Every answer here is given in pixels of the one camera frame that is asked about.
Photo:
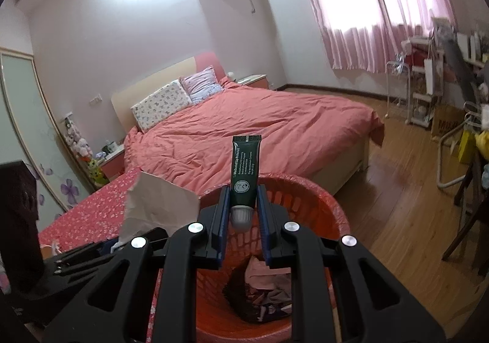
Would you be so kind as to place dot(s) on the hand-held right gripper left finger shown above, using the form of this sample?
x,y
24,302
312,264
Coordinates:
x,y
220,224

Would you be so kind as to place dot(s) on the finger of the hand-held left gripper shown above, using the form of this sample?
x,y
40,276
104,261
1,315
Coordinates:
x,y
88,255
157,235

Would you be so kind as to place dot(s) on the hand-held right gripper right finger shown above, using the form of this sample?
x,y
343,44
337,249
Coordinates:
x,y
264,224

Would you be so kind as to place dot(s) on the orange plastic basket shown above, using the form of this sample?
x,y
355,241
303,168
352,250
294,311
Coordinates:
x,y
313,205

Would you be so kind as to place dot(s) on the dark green tube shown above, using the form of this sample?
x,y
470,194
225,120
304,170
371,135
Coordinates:
x,y
244,175

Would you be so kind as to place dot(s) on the white plastic packet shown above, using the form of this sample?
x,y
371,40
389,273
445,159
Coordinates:
x,y
276,299

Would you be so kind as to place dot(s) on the red floral blanket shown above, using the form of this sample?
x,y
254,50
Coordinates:
x,y
88,209

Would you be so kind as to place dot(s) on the pink crumpled paper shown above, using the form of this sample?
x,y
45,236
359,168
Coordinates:
x,y
259,272

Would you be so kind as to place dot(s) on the pink nightstand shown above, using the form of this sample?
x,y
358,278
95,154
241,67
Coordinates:
x,y
114,165
254,81

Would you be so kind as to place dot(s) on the column of plush toys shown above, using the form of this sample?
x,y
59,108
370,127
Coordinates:
x,y
80,144

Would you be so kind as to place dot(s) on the white mug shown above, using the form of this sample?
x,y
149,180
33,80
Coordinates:
x,y
112,145

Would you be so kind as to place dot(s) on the flower print wardrobe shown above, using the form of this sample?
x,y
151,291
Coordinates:
x,y
30,117

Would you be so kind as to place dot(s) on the bed with salmon duvet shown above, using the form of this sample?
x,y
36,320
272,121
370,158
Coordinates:
x,y
267,117

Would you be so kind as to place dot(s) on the white floral pillow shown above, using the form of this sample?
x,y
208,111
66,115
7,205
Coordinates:
x,y
160,104

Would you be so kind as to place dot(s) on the pink striped pillow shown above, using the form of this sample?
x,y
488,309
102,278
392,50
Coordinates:
x,y
202,85

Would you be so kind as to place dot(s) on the cream and pink headboard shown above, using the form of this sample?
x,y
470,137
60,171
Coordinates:
x,y
152,79

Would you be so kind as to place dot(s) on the white shelf trolley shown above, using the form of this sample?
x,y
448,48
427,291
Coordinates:
x,y
420,98

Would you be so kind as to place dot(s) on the wooden chair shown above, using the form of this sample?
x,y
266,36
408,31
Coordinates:
x,y
470,220

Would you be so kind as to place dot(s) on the cardboard box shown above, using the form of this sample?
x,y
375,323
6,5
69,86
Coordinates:
x,y
447,119

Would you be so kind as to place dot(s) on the yellow bag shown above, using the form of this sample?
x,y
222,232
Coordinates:
x,y
467,146

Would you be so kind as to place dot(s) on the white paper bag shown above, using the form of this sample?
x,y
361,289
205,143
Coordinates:
x,y
430,75

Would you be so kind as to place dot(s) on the pink curtain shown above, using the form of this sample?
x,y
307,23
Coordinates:
x,y
363,3

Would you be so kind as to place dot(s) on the grey hanging garment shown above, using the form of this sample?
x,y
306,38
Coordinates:
x,y
462,71

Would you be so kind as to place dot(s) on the white tube frame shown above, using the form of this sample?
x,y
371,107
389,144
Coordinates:
x,y
441,159

